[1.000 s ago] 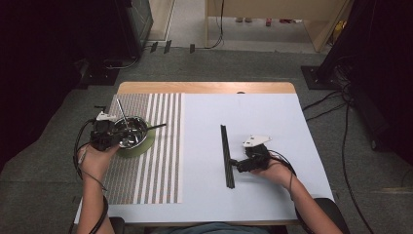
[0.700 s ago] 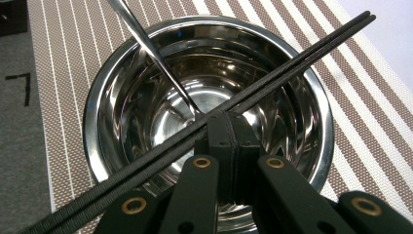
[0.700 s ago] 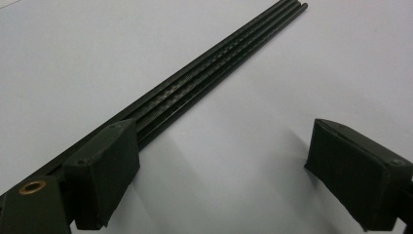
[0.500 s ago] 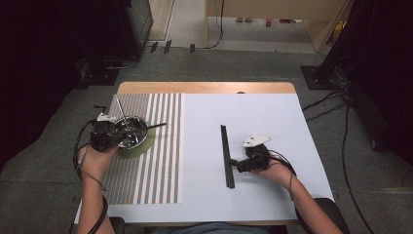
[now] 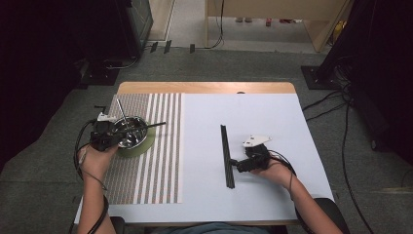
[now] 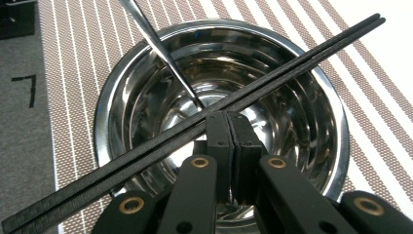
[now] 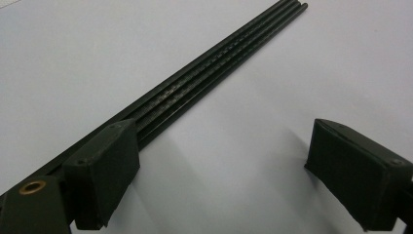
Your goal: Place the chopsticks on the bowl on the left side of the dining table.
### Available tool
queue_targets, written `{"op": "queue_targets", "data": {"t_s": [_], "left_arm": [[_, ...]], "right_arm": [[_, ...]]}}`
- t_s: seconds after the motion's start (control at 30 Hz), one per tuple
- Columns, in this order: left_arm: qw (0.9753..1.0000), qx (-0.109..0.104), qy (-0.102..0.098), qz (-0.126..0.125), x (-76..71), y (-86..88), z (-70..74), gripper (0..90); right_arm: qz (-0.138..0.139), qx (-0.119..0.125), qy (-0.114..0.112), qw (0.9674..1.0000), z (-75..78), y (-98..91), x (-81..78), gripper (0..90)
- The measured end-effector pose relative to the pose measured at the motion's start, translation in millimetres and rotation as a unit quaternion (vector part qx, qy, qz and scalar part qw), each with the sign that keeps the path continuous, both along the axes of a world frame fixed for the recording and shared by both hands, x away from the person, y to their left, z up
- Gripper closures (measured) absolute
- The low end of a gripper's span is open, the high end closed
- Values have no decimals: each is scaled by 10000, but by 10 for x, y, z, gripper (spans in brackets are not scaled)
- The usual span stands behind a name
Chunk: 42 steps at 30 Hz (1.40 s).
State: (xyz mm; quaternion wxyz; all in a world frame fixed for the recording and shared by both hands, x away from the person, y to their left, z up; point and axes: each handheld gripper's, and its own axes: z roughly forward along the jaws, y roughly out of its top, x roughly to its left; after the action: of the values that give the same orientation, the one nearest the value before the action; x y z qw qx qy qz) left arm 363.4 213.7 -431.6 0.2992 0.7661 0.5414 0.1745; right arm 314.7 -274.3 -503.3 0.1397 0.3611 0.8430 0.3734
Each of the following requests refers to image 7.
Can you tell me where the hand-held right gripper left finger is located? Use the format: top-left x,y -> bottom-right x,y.
60,118 -> 141,231

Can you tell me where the white table cover sheet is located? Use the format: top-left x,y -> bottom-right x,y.
0,0 -> 413,234

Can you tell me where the black chopstick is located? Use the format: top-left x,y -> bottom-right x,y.
135,0 -> 302,140
133,0 -> 294,130
0,0 -> 287,200
138,2 -> 310,152

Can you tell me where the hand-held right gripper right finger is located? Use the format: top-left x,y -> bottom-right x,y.
304,118 -> 413,232

